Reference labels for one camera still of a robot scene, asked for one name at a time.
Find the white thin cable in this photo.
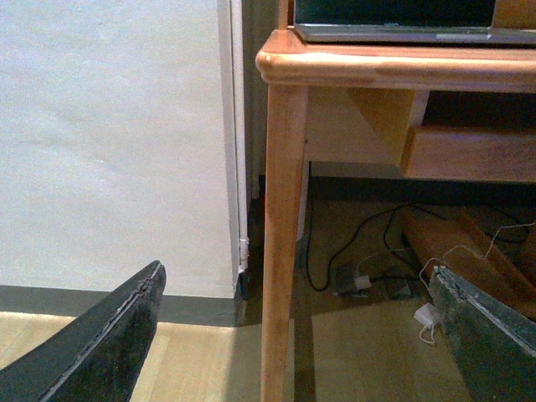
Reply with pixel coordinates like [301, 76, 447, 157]
[418, 221, 536, 347]

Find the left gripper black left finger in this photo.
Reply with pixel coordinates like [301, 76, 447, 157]
[1, 260, 166, 401]

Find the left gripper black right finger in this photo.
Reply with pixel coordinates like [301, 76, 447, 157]
[429, 266, 535, 401]

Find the wooden desk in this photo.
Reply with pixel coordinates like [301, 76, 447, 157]
[255, 1, 535, 401]

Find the wooden rolling stand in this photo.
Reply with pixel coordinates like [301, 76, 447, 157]
[400, 211, 535, 320]

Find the white power adapter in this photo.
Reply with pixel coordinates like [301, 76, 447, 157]
[414, 303, 441, 329]

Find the black cable on floor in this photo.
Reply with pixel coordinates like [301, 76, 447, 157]
[305, 203, 533, 292]

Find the grey laptop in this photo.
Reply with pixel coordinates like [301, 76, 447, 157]
[293, 1, 535, 45]

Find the wooden pull-out keyboard tray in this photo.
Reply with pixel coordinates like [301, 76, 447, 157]
[400, 126, 535, 183]

